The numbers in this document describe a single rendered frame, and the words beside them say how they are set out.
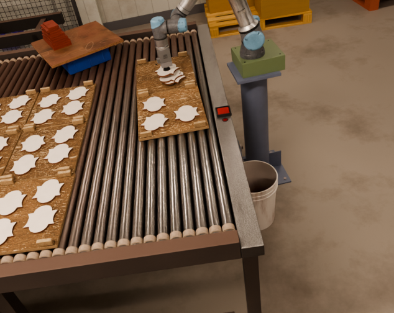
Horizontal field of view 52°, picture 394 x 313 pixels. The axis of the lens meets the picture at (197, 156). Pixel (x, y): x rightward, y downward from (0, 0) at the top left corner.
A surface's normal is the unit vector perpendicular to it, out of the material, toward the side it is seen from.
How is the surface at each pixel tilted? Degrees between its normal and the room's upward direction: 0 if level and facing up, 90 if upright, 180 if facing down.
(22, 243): 0
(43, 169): 0
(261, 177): 87
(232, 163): 0
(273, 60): 90
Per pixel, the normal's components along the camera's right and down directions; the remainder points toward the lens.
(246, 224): -0.13, -0.76
